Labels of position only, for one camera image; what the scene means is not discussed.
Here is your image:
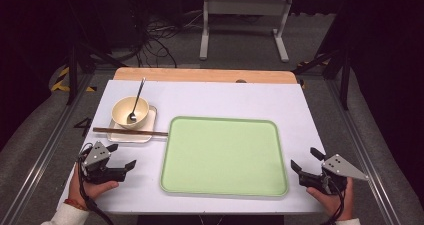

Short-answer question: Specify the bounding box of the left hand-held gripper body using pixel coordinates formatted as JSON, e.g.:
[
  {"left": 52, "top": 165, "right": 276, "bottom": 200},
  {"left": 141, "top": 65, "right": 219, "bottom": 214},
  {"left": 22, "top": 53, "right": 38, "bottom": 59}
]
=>
[{"left": 78, "top": 140, "right": 128, "bottom": 185}]

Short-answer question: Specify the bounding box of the right hand-held gripper cable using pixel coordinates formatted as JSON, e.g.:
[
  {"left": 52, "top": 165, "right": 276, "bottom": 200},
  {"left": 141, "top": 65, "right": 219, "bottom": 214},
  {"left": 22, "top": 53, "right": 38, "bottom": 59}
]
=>
[{"left": 319, "top": 174, "right": 348, "bottom": 225}]

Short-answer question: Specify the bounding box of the yellow black hazard tape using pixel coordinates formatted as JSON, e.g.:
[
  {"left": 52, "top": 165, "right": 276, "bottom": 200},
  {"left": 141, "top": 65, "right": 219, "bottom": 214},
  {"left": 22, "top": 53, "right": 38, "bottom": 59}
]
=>
[{"left": 49, "top": 66, "right": 98, "bottom": 93}]

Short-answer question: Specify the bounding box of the white square plate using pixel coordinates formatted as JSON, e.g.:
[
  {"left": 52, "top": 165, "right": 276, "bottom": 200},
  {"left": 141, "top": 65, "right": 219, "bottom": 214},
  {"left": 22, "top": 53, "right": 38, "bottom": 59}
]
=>
[{"left": 106, "top": 104, "right": 158, "bottom": 144}]

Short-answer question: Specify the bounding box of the light green tray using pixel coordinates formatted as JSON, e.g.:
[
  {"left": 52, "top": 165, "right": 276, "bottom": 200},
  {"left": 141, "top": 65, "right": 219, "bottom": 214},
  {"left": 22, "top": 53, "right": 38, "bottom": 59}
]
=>
[{"left": 159, "top": 115, "right": 290, "bottom": 198}]

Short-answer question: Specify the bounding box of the aluminium floor rail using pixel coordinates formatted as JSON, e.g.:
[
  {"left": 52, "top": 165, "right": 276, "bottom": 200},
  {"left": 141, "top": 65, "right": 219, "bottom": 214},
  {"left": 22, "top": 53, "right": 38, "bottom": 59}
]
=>
[
  {"left": 0, "top": 73, "right": 96, "bottom": 225},
  {"left": 324, "top": 78, "right": 401, "bottom": 225}
]

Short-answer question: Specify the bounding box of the white metal stand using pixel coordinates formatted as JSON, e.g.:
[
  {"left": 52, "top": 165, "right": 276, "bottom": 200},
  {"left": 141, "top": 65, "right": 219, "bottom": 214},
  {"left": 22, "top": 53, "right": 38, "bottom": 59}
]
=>
[{"left": 199, "top": 0, "right": 295, "bottom": 63}]

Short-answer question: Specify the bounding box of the red bracelet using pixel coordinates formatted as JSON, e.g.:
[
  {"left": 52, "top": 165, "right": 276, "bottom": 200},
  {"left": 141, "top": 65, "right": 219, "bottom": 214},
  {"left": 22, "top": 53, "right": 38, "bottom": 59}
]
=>
[{"left": 63, "top": 198, "right": 88, "bottom": 212}]

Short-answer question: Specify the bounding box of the black metal stand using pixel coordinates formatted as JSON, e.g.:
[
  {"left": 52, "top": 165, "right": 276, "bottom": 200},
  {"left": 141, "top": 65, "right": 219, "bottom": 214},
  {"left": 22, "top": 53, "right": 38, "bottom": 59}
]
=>
[
  {"left": 293, "top": 4, "right": 354, "bottom": 111},
  {"left": 64, "top": 0, "right": 128, "bottom": 106}
]

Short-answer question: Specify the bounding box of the hand-held gripper cable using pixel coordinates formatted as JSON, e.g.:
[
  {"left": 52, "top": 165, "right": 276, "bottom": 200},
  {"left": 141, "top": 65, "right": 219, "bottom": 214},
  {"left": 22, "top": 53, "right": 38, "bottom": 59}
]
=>
[
  {"left": 77, "top": 143, "right": 116, "bottom": 225},
  {"left": 319, "top": 174, "right": 348, "bottom": 225}
]

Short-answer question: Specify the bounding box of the cream bowl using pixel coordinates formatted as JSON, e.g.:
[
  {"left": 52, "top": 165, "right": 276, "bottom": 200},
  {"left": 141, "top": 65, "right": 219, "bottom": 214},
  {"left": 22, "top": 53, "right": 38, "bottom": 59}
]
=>
[{"left": 111, "top": 95, "right": 150, "bottom": 130}]

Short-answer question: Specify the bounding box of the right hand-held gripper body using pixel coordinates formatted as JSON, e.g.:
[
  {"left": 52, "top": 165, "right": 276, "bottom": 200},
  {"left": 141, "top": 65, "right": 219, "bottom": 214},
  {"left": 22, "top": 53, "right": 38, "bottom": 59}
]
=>
[{"left": 299, "top": 153, "right": 370, "bottom": 196}]

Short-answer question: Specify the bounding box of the person's left hand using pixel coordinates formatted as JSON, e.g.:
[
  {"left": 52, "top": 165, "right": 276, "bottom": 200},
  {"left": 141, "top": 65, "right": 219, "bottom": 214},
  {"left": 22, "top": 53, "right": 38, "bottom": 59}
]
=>
[{"left": 68, "top": 163, "right": 120, "bottom": 204}]

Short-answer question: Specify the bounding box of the brown chopstick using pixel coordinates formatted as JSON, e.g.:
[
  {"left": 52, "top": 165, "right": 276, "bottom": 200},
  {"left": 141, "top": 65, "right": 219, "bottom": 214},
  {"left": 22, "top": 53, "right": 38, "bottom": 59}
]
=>
[
  {"left": 92, "top": 127, "right": 169, "bottom": 136},
  {"left": 92, "top": 128, "right": 169, "bottom": 138}
]

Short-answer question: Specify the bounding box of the bundle of black floor cables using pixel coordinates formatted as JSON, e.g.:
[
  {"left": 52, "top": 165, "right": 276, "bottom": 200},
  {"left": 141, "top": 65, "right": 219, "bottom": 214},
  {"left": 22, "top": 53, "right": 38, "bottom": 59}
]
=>
[{"left": 109, "top": 0, "right": 204, "bottom": 69}]

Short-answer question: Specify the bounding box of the left hand-held gripper cable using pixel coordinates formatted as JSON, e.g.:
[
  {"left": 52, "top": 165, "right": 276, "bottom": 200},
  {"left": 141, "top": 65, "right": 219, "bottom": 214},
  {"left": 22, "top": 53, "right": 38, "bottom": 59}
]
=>
[{"left": 77, "top": 143, "right": 116, "bottom": 225}]

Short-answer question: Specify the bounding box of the wooden table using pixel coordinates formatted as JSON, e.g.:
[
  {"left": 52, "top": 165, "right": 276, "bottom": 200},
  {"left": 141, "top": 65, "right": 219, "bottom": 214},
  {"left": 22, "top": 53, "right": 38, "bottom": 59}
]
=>
[{"left": 113, "top": 67, "right": 298, "bottom": 85}]

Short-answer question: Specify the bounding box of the person's right hand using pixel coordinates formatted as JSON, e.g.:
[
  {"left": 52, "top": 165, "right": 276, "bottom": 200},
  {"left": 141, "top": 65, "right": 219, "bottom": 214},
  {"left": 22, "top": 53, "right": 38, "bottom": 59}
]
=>
[{"left": 306, "top": 176, "right": 355, "bottom": 222}]

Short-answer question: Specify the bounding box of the person's dark clothing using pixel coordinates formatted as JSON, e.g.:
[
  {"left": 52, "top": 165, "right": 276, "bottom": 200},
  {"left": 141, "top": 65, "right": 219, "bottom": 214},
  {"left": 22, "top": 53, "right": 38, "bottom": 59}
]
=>
[{"left": 136, "top": 214, "right": 285, "bottom": 225}]

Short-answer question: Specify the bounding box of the white table mat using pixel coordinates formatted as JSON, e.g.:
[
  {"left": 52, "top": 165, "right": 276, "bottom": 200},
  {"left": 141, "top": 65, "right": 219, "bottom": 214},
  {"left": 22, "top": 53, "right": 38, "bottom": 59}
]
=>
[{"left": 56, "top": 79, "right": 329, "bottom": 216}]

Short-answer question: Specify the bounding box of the metal spoon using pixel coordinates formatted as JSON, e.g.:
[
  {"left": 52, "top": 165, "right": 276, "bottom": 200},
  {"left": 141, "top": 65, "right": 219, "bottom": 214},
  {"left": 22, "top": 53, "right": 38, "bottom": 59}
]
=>
[{"left": 127, "top": 77, "right": 147, "bottom": 124}]

